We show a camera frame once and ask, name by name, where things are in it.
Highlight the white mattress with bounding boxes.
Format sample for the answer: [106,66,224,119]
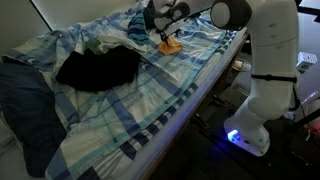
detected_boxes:
[128,28,249,180]

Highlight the red handled clamp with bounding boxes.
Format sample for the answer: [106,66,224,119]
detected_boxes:
[208,95,230,110]
[194,113,212,132]

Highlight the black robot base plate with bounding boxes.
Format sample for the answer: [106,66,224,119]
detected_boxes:
[199,123,320,169]

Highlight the dark denim trousers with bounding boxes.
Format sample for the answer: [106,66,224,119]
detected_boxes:
[54,44,143,93]

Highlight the green cloth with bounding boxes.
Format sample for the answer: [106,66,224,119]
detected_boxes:
[83,38,105,56]

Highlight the white crumpled cloth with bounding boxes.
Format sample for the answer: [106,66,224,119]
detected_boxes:
[97,33,151,56]

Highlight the yellow towel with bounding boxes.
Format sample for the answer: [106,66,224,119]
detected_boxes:
[157,35,185,56]

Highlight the white box device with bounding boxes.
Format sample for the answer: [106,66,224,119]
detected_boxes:
[296,51,320,73]

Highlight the teal navy striped cloth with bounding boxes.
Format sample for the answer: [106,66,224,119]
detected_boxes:
[127,12,152,47]

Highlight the blue plaid bed cover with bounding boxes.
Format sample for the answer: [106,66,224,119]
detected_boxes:
[1,0,240,180]

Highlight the light slipper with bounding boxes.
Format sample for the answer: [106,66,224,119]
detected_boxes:
[232,58,253,73]

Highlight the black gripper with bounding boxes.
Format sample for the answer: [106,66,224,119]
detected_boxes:
[160,28,175,43]

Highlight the dark blue blanket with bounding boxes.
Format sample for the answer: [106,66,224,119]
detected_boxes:
[0,62,68,178]

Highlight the black stand leg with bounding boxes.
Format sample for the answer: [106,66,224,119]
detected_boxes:
[291,107,320,133]

